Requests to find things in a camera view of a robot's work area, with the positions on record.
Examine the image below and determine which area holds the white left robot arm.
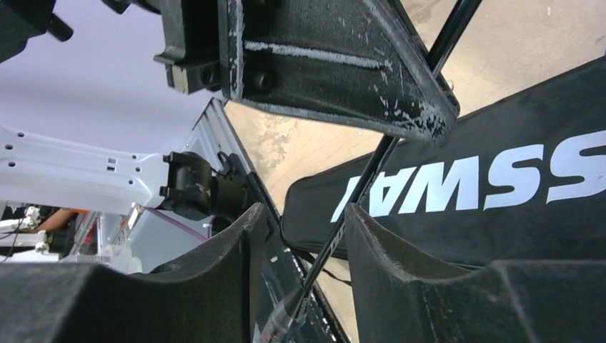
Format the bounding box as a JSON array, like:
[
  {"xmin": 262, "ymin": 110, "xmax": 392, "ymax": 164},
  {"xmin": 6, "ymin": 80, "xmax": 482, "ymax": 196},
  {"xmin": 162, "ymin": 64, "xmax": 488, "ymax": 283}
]
[{"xmin": 1, "ymin": 1, "xmax": 478, "ymax": 220}]

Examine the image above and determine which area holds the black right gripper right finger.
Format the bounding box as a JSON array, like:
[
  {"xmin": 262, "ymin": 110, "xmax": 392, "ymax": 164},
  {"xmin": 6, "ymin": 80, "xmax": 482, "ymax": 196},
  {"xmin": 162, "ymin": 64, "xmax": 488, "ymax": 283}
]
[{"xmin": 344, "ymin": 204, "xmax": 605, "ymax": 342}]

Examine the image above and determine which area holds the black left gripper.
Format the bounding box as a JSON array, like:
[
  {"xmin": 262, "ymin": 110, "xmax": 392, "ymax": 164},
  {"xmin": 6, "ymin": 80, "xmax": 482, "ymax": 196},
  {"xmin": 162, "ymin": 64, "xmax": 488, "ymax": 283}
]
[{"xmin": 104, "ymin": 0, "xmax": 221, "ymax": 94}]

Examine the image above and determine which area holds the black Crossway racket cover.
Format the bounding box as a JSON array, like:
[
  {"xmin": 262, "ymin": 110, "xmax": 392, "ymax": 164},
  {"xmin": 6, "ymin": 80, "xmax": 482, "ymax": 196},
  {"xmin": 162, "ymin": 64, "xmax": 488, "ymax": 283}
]
[{"xmin": 280, "ymin": 56, "xmax": 606, "ymax": 271}]

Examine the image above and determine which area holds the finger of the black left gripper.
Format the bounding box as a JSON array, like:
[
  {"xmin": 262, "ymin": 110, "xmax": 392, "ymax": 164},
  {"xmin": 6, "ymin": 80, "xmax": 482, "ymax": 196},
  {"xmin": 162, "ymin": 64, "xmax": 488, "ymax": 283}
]
[{"xmin": 218, "ymin": 1, "xmax": 460, "ymax": 144}]

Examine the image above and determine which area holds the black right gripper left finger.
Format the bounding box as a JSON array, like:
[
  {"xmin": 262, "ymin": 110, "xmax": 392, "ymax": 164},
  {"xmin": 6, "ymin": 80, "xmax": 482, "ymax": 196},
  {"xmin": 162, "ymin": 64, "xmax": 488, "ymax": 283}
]
[{"xmin": 1, "ymin": 203, "xmax": 267, "ymax": 342}]

